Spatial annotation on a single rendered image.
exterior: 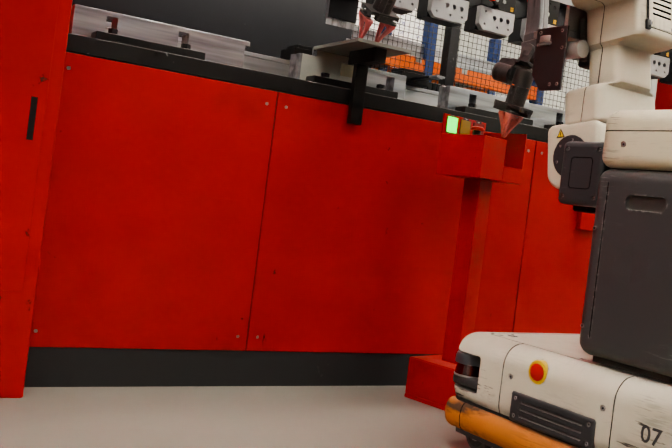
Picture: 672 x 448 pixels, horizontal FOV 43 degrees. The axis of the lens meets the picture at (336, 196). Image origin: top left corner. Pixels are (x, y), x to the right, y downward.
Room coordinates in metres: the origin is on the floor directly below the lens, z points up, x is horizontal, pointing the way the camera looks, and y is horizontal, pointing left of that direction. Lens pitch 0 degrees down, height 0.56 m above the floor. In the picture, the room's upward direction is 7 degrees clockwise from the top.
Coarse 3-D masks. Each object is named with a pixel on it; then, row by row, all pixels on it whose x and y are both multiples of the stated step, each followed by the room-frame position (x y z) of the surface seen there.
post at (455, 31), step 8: (448, 32) 3.73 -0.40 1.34; (456, 32) 3.73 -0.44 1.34; (448, 40) 3.73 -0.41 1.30; (456, 40) 3.73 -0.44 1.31; (448, 48) 3.72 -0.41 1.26; (456, 48) 3.74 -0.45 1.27; (448, 56) 3.72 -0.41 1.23; (456, 56) 3.74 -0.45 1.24; (448, 64) 3.72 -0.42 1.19; (440, 72) 3.75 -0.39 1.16; (448, 72) 3.72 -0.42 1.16; (440, 80) 3.75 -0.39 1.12; (448, 80) 3.73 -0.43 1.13
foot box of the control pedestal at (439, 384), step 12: (420, 360) 2.46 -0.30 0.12; (432, 360) 2.47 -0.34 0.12; (408, 372) 2.49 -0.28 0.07; (420, 372) 2.45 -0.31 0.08; (432, 372) 2.42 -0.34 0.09; (444, 372) 2.39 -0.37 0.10; (408, 384) 2.48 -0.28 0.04; (420, 384) 2.45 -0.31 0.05; (432, 384) 2.42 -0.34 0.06; (444, 384) 2.39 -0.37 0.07; (408, 396) 2.48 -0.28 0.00; (420, 396) 2.44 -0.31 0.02; (432, 396) 2.41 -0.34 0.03; (444, 396) 2.38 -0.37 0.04; (444, 408) 2.38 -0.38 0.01
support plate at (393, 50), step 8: (344, 40) 2.40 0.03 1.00; (352, 40) 2.36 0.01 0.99; (360, 40) 2.34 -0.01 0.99; (368, 40) 2.35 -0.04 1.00; (320, 48) 2.52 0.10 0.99; (328, 48) 2.51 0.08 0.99; (336, 48) 2.49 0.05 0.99; (344, 48) 2.47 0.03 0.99; (352, 48) 2.46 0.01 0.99; (360, 48) 2.44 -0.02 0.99; (384, 48) 2.39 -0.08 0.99; (392, 48) 2.39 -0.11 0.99; (400, 48) 2.40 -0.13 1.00
